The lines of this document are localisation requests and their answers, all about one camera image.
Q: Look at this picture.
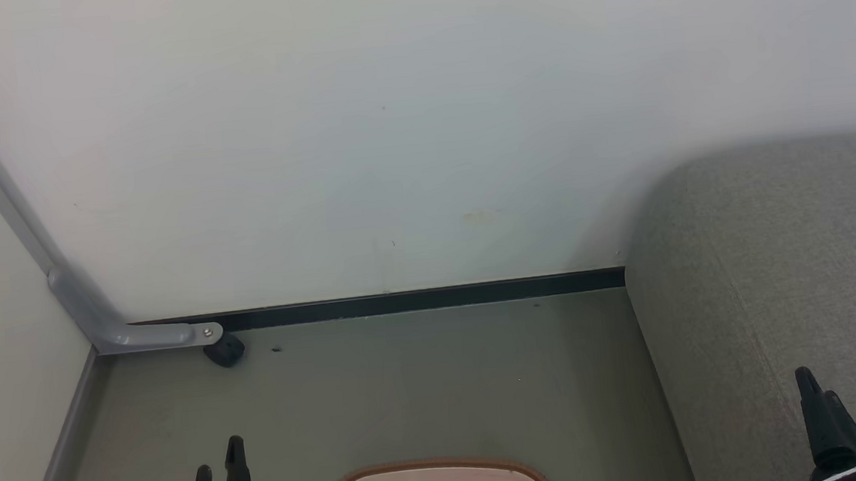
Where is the black caster wheel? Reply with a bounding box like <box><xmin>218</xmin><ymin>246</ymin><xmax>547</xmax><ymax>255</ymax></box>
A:
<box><xmin>202</xmin><ymin>330</ymin><xmax>248</xmax><ymax>371</ymax></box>

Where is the grey fabric sofa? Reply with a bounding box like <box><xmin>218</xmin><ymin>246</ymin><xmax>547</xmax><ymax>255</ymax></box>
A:
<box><xmin>613</xmin><ymin>132</ymin><xmax>856</xmax><ymax>481</ymax></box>

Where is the grey metal frame post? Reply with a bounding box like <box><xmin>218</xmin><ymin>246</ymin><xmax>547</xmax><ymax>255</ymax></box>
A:
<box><xmin>0</xmin><ymin>13</ymin><xmax>225</xmax><ymax>365</ymax></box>

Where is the black baseboard strip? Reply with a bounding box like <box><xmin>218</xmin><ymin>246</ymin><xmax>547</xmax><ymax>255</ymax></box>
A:
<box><xmin>128</xmin><ymin>266</ymin><xmax>628</xmax><ymax>343</ymax></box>

